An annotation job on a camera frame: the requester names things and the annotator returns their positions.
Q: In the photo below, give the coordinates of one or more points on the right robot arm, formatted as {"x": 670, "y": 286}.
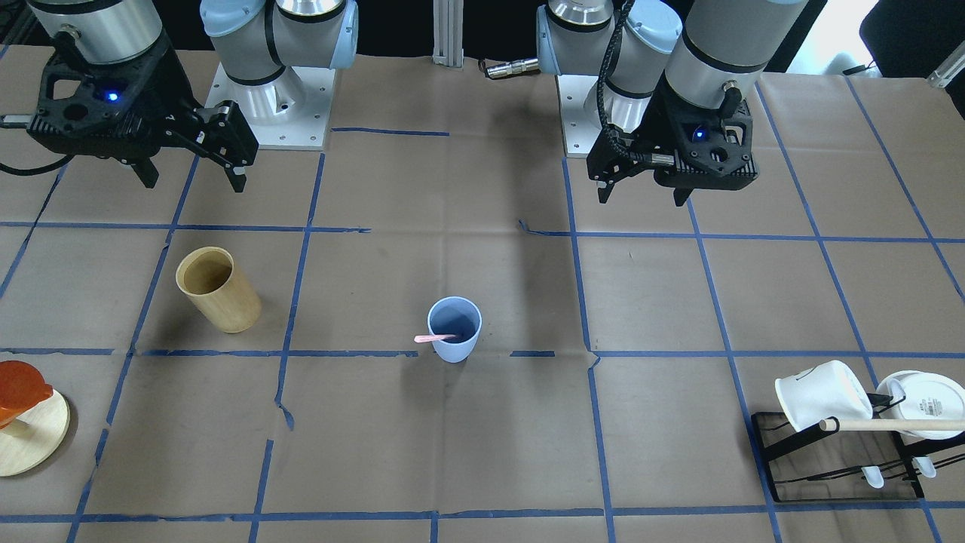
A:
{"x": 255, "y": 40}

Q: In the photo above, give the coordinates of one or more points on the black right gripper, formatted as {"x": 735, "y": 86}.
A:
{"x": 167, "y": 94}

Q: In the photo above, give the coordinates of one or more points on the bamboo wooden cup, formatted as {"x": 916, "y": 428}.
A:
{"x": 219, "y": 289}

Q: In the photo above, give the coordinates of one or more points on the orange mug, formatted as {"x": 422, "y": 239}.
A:
{"x": 22, "y": 388}

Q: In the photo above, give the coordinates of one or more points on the aluminium frame post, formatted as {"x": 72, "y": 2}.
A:
{"x": 447, "y": 30}

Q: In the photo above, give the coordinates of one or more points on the light blue plastic cup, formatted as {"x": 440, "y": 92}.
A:
{"x": 458, "y": 317}

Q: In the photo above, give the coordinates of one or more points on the white smiley mug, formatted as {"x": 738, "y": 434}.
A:
{"x": 827, "y": 390}
{"x": 918, "y": 395}

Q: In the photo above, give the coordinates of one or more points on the black wire cup rack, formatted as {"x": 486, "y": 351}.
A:
{"x": 815, "y": 465}

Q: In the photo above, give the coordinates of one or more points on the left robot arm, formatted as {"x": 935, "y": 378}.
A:
{"x": 630, "y": 47}

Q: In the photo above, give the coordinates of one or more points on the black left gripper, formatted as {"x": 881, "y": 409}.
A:
{"x": 643, "y": 127}

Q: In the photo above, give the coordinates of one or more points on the pink chopstick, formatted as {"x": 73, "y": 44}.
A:
{"x": 434, "y": 338}

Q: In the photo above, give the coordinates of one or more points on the wooden mug tree stand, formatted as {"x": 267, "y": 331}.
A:
{"x": 34, "y": 435}

